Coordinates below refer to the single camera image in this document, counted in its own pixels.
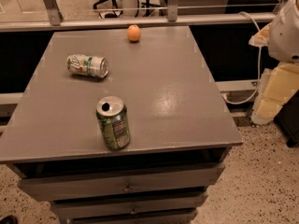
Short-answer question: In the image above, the white 7up can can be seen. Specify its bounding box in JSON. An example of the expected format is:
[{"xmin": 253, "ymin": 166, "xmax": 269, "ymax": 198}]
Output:
[{"xmin": 66, "ymin": 54, "xmax": 109, "ymax": 78}]

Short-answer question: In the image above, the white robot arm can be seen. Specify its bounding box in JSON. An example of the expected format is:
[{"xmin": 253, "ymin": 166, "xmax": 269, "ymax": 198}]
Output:
[{"xmin": 268, "ymin": 0, "xmax": 299, "ymax": 63}]

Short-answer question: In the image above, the green soda can upright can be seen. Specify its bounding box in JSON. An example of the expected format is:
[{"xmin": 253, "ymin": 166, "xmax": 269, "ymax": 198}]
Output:
[{"xmin": 96, "ymin": 96, "xmax": 130, "ymax": 149}]

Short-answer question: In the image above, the grey drawer cabinet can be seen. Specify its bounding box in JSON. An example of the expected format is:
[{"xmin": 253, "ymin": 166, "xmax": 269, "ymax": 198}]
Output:
[{"xmin": 0, "ymin": 26, "xmax": 242, "ymax": 224}]

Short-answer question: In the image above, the orange fruit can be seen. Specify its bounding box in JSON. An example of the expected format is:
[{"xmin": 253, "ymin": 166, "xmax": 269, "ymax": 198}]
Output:
[{"xmin": 127, "ymin": 24, "xmax": 141, "ymax": 42}]

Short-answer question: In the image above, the black shoe tip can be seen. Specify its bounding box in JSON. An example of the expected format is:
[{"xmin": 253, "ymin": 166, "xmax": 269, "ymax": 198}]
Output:
[{"xmin": 0, "ymin": 215, "xmax": 18, "ymax": 224}]

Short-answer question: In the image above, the metal railing frame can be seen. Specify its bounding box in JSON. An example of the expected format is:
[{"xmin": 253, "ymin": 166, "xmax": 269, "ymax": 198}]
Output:
[{"xmin": 0, "ymin": 0, "xmax": 287, "ymax": 32}]

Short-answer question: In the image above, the white cable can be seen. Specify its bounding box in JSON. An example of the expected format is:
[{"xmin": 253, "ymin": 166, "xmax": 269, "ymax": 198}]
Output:
[{"xmin": 221, "ymin": 11, "xmax": 263, "ymax": 105}]

